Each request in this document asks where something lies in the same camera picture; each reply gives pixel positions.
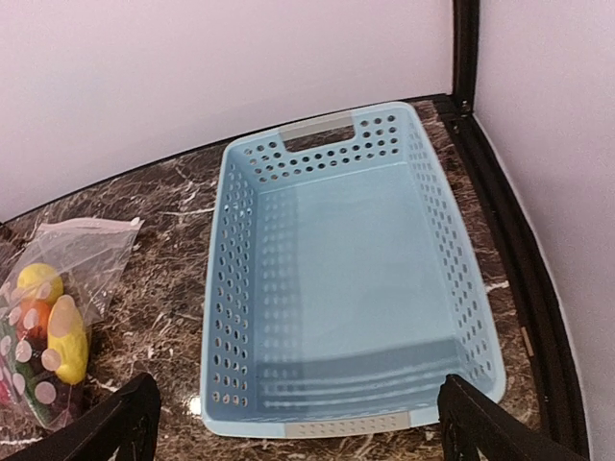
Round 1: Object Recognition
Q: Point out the clear zip top bag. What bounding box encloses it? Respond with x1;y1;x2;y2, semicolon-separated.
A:
1;217;142;431

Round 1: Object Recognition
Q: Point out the orange fruit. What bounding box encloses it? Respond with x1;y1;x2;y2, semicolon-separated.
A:
17;299;51;340

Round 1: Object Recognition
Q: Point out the red apple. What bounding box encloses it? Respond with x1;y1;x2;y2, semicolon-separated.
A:
0;365;14;406

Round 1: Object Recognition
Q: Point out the black front rail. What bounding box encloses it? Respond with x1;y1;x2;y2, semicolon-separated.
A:
433;95;590;458

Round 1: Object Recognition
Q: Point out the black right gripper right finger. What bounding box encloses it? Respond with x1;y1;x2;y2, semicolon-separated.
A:
437;375;582;460

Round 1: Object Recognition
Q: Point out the light blue perforated basket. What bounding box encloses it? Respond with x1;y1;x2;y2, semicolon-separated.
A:
201;102;506;439

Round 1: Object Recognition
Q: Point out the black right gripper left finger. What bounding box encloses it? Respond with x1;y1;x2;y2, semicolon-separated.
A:
8;373;160;461

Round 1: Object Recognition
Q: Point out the green cucumber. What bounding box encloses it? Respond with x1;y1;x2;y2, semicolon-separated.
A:
0;321;54;424

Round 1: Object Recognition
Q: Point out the black frame post right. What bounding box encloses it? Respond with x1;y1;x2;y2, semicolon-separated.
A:
452;0;480;114

